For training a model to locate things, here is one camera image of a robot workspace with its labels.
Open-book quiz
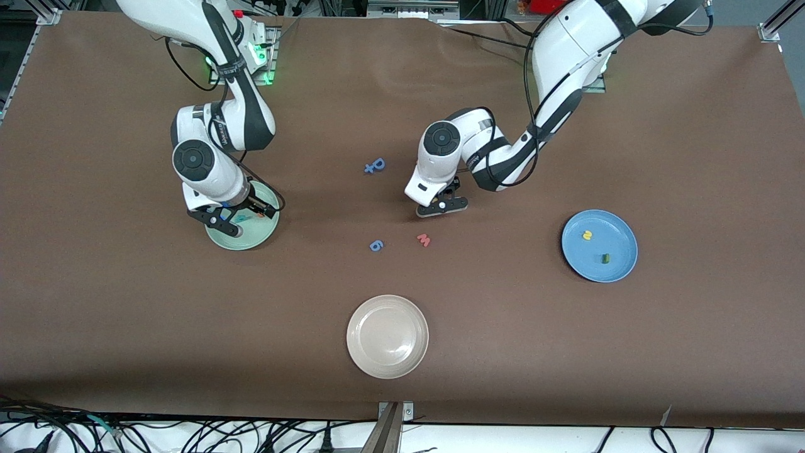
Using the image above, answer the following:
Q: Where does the pale green plate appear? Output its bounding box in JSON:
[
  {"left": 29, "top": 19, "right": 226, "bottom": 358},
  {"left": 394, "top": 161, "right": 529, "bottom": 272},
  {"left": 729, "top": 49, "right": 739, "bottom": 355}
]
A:
[{"left": 204, "top": 181, "right": 280, "bottom": 251}]

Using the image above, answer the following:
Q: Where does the brown paper table cover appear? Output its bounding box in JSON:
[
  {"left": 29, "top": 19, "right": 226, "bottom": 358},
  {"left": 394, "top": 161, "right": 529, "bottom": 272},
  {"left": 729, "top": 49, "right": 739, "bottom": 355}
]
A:
[{"left": 0, "top": 11, "right": 805, "bottom": 430}]

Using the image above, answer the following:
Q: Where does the beige plate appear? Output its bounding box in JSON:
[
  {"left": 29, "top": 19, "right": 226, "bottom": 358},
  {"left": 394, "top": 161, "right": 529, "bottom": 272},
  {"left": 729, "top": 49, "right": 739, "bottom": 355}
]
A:
[{"left": 346, "top": 294, "right": 430, "bottom": 379}]

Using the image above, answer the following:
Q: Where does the blue plate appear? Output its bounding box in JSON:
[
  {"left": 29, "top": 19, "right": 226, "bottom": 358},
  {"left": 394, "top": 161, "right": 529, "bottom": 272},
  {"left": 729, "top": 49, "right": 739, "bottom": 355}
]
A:
[{"left": 561, "top": 210, "right": 638, "bottom": 283}]

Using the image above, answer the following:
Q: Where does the black metal rack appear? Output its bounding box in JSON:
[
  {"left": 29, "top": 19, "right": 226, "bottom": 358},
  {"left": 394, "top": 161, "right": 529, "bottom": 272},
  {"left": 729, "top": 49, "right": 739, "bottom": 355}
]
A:
[{"left": 367, "top": 0, "right": 460, "bottom": 20}]

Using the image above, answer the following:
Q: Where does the red box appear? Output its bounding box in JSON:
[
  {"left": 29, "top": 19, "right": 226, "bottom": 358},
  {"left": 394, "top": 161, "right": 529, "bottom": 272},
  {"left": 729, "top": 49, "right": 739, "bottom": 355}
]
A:
[{"left": 530, "top": 0, "right": 576, "bottom": 16}]

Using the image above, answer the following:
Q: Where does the aluminium profile bar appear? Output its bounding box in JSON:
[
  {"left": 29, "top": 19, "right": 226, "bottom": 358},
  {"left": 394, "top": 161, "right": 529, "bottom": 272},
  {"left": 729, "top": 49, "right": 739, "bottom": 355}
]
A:
[{"left": 758, "top": 0, "right": 805, "bottom": 43}]

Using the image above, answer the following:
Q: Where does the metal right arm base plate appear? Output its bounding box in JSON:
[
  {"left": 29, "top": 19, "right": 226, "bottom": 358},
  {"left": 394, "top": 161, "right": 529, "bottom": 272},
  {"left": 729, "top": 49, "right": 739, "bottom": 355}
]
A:
[{"left": 250, "top": 26, "right": 278, "bottom": 86}]

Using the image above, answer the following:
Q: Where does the black cable on table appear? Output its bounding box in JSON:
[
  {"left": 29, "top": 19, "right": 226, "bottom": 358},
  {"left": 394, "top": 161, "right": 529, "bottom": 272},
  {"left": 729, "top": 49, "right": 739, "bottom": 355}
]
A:
[{"left": 440, "top": 18, "right": 535, "bottom": 50}]

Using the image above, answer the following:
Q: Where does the metal table bracket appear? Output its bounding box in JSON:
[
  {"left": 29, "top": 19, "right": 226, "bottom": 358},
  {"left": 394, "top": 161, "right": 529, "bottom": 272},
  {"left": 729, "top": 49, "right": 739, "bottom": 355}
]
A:
[{"left": 362, "top": 401, "right": 414, "bottom": 453}]

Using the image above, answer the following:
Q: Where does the teal cable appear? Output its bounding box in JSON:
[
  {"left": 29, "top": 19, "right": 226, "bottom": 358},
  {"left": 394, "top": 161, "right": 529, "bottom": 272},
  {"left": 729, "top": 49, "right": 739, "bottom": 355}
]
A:
[{"left": 88, "top": 413, "right": 121, "bottom": 439}]

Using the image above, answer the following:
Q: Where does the black looped cable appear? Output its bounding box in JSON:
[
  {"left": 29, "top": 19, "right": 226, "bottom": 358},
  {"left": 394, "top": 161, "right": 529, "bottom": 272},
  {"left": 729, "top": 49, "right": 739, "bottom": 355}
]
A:
[{"left": 650, "top": 426, "right": 679, "bottom": 453}]

